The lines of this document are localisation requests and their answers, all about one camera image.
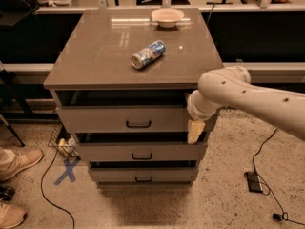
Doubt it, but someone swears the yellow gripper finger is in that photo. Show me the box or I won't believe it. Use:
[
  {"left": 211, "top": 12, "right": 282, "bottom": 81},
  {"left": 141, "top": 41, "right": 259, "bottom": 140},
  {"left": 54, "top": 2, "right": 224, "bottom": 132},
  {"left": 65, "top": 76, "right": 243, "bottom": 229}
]
[{"left": 187, "top": 120, "right": 205, "bottom": 144}]

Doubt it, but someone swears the grey middle drawer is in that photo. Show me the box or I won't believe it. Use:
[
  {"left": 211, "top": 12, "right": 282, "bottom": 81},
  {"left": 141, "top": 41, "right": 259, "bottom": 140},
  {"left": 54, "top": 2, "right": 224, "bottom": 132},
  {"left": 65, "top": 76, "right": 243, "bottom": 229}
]
[{"left": 76, "top": 142, "right": 207, "bottom": 162}]

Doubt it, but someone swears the black tripod stand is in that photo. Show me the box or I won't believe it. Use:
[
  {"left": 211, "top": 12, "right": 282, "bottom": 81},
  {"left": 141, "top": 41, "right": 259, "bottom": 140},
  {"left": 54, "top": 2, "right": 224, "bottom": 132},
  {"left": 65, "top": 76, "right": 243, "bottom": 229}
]
[{"left": 0, "top": 60, "right": 34, "bottom": 148}]

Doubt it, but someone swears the black power adapter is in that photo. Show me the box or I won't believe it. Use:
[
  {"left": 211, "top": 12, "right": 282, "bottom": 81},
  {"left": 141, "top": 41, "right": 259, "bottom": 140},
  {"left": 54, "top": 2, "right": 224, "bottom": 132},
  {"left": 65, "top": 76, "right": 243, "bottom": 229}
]
[{"left": 244, "top": 172, "right": 263, "bottom": 193}]

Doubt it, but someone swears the beige shoe upper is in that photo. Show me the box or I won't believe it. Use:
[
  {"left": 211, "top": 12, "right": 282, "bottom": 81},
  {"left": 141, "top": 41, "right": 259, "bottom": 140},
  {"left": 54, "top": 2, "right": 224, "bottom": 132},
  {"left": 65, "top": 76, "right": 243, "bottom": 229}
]
[{"left": 0, "top": 148, "right": 44, "bottom": 182}]

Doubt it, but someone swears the grey drawer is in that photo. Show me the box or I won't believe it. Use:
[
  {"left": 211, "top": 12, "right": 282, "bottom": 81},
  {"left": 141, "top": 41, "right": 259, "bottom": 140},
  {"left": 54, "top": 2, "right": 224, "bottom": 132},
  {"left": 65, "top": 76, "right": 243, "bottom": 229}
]
[
  {"left": 76, "top": 142, "right": 207, "bottom": 162},
  {"left": 57, "top": 106, "right": 191, "bottom": 134},
  {"left": 90, "top": 168, "right": 198, "bottom": 183}
]

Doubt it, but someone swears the wire basket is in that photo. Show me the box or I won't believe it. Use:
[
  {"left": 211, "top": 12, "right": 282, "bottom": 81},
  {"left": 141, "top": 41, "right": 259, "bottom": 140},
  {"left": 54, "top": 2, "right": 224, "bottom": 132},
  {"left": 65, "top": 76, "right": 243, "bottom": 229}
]
[{"left": 48, "top": 123, "right": 78, "bottom": 158}]

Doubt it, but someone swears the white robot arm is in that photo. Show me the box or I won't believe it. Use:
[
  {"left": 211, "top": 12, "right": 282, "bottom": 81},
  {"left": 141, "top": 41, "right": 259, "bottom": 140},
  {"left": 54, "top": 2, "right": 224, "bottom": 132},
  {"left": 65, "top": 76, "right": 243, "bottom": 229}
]
[{"left": 187, "top": 66, "right": 305, "bottom": 140}]

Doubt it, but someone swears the white bowl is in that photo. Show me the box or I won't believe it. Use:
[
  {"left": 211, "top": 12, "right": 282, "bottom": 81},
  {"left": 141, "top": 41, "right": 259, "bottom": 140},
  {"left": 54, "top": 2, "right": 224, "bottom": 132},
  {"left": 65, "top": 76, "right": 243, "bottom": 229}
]
[{"left": 152, "top": 8, "right": 184, "bottom": 28}]

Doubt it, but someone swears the grey bottom drawer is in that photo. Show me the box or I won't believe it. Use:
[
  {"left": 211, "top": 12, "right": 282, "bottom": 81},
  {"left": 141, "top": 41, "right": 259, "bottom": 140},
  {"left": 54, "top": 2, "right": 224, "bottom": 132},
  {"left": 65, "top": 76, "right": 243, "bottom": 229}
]
[{"left": 90, "top": 168, "right": 198, "bottom": 183}]

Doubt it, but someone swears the black round object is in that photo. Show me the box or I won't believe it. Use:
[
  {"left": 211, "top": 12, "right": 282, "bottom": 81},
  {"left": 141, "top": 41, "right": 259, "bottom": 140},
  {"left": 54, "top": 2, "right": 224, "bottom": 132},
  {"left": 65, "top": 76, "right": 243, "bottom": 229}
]
[{"left": 0, "top": 186, "right": 15, "bottom": 201}]

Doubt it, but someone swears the black cable left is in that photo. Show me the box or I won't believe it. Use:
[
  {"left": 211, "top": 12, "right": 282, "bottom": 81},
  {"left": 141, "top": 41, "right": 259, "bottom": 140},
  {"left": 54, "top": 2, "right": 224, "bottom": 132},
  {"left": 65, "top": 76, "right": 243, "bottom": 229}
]
[{"left": 39, "top": 148, "right": 76, "bottom": 229}]

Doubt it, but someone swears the grey top drawer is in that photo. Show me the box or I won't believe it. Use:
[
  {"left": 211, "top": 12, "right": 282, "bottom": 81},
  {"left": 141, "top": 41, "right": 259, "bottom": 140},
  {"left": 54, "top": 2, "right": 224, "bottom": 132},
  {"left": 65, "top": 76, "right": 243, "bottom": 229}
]
[{"left": 57, "top": 106, "right": 191, "bottom": 134}]

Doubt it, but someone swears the grey drawer cabinet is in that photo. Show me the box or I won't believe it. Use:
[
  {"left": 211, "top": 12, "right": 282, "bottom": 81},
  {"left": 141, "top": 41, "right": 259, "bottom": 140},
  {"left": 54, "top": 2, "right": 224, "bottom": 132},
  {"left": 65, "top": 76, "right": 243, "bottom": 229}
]
[{"left": 44, "top": 8, "right": 222, "bottom": 172}]

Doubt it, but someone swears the black cable right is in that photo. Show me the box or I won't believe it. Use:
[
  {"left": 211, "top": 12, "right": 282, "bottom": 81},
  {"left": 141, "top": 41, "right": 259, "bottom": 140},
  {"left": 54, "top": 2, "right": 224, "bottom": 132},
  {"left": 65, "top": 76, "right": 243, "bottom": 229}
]
[{"left": 251, "top": 127, "right": 305, "bottom": 227}]

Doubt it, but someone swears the crushed blue soda can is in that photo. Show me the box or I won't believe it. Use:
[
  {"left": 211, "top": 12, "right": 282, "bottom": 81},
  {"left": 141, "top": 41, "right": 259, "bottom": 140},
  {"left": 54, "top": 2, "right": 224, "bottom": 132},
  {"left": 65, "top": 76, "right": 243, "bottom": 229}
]
[{"left": 131, "top": 40, "right": 166, "bottom": 70}]

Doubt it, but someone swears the black cable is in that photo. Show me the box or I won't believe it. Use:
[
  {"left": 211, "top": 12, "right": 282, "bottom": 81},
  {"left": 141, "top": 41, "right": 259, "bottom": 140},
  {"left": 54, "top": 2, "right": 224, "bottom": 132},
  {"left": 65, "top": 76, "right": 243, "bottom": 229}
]
[
  {"left": 39, "top": 148, "right": 76, "bottom": 229},
  {"left": 251, "top": 127, "right": 305, "bottom": 227}
]

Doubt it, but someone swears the beige shoe lower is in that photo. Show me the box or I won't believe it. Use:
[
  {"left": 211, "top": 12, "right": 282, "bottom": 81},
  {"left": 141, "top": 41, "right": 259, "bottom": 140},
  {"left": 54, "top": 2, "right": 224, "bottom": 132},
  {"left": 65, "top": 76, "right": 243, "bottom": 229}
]
[{"left": 0, "top": 203, "right": 27, "bottom": 229}]

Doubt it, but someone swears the blue tape cross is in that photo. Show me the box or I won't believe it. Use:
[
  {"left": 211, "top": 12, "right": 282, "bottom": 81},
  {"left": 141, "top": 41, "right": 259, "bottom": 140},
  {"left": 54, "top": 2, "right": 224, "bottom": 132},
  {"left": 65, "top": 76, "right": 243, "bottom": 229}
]
[{"left": 54, "top": 156, "right": 80, "bottom": 186}]

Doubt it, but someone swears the beige shoe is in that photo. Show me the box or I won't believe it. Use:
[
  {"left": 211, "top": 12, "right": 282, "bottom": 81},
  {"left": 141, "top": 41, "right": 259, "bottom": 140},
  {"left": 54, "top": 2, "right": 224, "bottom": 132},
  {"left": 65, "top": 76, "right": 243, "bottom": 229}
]
[
  {"left": 0, "top": 203, "right": 27, "bottom": 229},
  {"left": 0, "top": 148, "right": 44, "bottom": 182}
]

